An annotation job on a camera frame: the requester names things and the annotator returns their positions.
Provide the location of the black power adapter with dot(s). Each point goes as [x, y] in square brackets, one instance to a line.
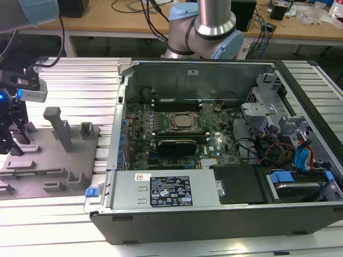
[270, 27]

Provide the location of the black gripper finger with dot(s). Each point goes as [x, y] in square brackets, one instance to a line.
[21, 115]
[5, 139]

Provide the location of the green motherboard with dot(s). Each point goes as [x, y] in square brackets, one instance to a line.
[214, 125]

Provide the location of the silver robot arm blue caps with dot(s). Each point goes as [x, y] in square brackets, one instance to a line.
[214, 18]

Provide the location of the silver finned chipset heatsink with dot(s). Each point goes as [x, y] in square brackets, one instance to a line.
[209, 162]

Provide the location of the wooden desk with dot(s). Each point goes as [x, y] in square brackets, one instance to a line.
[120, 21]

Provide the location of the tall black box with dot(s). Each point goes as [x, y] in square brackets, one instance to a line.
[245, 16]

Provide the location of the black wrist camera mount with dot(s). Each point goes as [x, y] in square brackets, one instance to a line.
[10, 77]

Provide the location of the grey parts rack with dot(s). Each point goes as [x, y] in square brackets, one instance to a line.
[48, 160]

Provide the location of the black plastic shroud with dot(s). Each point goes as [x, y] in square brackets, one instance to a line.
[241, 184]

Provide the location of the CPU socket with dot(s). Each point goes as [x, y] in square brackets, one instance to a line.
[169, 125]

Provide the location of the black desktop device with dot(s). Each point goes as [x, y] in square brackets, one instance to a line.
[75, 8]

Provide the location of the small black box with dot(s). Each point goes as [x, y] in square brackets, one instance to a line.
[281, 12]

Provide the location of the silver CPU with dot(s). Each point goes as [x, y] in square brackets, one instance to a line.
[183, 121]

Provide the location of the clear plastic bag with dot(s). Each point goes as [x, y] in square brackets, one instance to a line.
[311, 14]

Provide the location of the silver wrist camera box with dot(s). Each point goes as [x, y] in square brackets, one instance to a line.
[32, 92]

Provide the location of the green RAM stick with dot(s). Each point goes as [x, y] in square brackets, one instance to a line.
[25, 174]

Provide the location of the hard disk in blue carrier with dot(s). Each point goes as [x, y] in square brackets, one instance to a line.
[281, 177]

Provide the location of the round coin battery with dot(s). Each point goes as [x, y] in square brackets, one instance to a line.
[217, 107]

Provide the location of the grey metal drive cage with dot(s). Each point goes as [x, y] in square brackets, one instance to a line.
[257, 112]

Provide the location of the red and white box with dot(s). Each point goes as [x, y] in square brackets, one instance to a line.
[338, 8]

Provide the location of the black and silver PC case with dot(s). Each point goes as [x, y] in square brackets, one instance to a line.
[187, 227]

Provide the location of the black RAM slot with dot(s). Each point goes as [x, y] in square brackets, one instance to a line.
[182, 106]
[182, 109]
[182, 131]
[182, 103]
[182, 100]
[182, 135]

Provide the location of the black graphics card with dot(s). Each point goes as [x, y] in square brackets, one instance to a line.
[177, 150]

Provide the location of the silver power supply unit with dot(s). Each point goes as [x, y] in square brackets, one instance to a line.
[128, 187]

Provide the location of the blue plastic case latch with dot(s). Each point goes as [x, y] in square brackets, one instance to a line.
[93, 193]

